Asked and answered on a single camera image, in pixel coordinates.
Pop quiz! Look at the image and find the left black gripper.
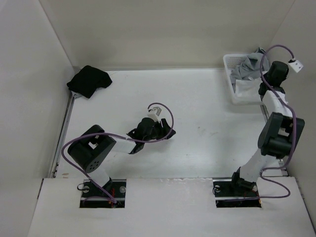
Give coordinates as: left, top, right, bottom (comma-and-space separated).
143, 118, 175, 143

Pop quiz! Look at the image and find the white tank top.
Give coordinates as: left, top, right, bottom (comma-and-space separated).
233, 71, 287, 104

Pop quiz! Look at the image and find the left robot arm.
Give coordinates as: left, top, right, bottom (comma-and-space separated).
67, 118, 176, 197

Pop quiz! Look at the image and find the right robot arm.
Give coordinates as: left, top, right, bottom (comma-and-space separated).
229, 61, 305, 196

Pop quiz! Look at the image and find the grey tank top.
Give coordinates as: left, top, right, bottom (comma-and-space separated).
230, 48, 265, 84

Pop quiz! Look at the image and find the folded black tank top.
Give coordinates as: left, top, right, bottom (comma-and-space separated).
67, 65, 112, 99

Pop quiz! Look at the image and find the white plastic basket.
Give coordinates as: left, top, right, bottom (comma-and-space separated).
223, 52, 263, 105

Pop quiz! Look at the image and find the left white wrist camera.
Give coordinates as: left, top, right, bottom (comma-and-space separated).
147, 106, 162, 122

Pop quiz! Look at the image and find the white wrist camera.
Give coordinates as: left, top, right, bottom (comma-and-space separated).
288, 59, 304, 73
147, 106, 162, 122

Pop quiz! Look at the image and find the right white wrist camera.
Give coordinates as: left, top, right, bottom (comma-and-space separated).
288, 59, 304, 73

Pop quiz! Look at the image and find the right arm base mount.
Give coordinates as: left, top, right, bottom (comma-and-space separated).
212, 179, 262, 208

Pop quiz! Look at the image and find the right metal table rail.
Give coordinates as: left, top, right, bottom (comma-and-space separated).
259, 104, 288, 176

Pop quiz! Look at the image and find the metal table rail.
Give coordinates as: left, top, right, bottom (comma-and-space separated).
259, 104, 288, 176
47, 92, 75, 178

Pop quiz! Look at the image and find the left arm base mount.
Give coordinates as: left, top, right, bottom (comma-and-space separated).
77, 180, 126, 209

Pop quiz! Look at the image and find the left metal table rail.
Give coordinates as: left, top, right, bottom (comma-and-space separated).
47, 92, 75, 178

